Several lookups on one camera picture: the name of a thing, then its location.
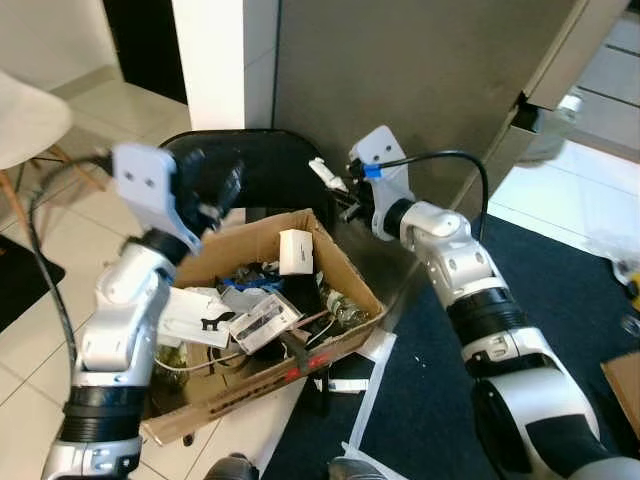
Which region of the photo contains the pale blue left wrist camera mount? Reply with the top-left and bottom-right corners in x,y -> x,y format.
111,142 -> 203,253

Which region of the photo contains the clear glass bottle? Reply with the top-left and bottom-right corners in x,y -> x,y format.
324,289 -> 373,333

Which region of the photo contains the flat cardboard piece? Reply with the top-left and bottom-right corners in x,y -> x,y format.
599,351 -> 640,433

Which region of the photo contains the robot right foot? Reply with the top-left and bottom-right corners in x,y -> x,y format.
328,454 -> 389,480

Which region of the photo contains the white paper trash piece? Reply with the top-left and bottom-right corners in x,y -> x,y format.
307,156 -> 350,194

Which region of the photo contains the black round chair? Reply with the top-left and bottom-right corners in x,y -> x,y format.
159,127 -> 343,229

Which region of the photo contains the clear glass jar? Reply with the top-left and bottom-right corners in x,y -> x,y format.
519,94 -> 587,163

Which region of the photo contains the pale blue right wrist camera mount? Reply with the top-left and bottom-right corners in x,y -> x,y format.
348,124 -> 414,242

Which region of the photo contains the white pack with black print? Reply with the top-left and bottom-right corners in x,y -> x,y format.
158,286 -> 238,349

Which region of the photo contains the pale blue wrist camera mount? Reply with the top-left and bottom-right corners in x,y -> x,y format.
348,124 -> 414,242
111,142 -> 203,253

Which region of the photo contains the blue crumpled wrapper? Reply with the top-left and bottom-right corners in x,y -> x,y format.
234,264 -> 293,297

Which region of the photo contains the white shell chair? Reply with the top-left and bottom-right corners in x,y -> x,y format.
0,69 -> 77,233

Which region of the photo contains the white and black small box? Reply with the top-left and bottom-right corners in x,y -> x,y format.
227,291 -> 304,354

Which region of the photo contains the small black floor mat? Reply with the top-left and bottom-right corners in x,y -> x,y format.
0,234 -> 67,333

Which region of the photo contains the brown cardboard box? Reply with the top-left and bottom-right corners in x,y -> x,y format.
139,207 -> 390,447

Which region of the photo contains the small white carton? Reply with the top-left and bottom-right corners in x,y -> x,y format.
277,228 -> 318,277

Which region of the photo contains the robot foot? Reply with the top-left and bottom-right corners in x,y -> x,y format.
328,454 -> 389,480
204,452 -> 263,480

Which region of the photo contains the green glass bottle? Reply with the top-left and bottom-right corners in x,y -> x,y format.
153,339 -> 218,378

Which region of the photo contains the white paper strip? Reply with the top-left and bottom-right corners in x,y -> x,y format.
314,329 -> 402,463

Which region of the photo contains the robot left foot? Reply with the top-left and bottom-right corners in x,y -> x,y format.
204,452 -> 263,480

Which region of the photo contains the grey metal cabinet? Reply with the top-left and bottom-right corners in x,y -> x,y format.
270,0 -> 633,219

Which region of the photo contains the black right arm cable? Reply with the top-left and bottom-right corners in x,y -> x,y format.
376,149 -> 492,243

